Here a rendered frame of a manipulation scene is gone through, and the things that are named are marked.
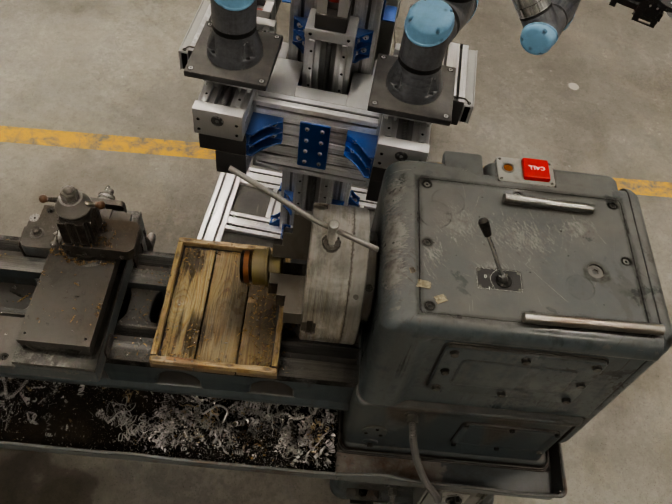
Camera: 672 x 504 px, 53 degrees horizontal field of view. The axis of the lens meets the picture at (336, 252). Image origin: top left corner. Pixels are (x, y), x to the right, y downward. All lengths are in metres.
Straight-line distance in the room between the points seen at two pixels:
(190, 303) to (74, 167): 1.66
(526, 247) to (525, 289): 0.11
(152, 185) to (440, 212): 1.90
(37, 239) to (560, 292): 1.28
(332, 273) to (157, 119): 2.17
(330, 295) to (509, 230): 0.41
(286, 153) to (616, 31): 2.94
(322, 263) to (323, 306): 0.09
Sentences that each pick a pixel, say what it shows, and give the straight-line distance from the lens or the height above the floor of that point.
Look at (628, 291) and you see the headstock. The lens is 1.51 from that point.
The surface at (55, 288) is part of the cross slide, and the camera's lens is 1.71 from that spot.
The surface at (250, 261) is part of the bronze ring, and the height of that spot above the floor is 1.11.
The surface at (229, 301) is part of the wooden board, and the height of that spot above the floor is 0.89.
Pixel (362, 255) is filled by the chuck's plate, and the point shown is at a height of 1.23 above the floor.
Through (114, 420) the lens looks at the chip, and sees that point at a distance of 1.98.
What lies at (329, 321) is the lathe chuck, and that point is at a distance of 1.43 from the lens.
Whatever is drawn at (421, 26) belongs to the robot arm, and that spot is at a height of 1.38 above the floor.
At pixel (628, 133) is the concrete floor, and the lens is 3.91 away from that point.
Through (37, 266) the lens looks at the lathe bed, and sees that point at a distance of 1.89.
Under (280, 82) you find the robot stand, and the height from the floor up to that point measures 1.07.
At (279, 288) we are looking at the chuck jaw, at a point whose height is 1.11.
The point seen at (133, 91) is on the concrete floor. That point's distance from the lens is 3.59.
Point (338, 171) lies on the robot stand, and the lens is 2.05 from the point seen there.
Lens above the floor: 2.36
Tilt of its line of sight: 54 degrees down
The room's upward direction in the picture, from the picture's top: 10 degrees clockwise
